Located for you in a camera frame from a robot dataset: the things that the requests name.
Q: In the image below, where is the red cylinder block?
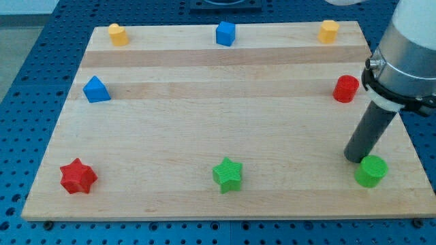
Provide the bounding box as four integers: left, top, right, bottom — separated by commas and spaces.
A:
332, 75, 359, 103

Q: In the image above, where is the yellow heart block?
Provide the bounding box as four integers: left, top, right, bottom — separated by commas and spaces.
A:
108, 23, 129, 46

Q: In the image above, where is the green cylinder block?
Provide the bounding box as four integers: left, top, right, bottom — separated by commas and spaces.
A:
354, 155, 389, 188

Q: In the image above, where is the yellow hexagon block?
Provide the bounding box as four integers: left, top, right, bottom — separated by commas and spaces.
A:
317, 20, 340, 44

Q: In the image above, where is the blue triangle block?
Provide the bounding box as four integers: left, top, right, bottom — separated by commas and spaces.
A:
82, 76, 111, 103

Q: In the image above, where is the red star block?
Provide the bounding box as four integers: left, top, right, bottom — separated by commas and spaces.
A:
60, 158, 98, 194

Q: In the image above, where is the green star block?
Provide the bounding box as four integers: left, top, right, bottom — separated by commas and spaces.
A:
212, 157, 243, 194

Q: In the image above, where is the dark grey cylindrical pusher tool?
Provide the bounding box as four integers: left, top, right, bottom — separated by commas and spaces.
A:
344, 101, 397, 163

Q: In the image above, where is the blue cube block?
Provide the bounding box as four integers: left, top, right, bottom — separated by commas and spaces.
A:
215, 21, 236, 46

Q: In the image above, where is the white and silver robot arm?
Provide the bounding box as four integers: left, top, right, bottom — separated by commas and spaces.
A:
362, 0, 435, 116

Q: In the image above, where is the light wooden board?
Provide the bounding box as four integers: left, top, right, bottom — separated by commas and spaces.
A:
22, 21, 435, 221

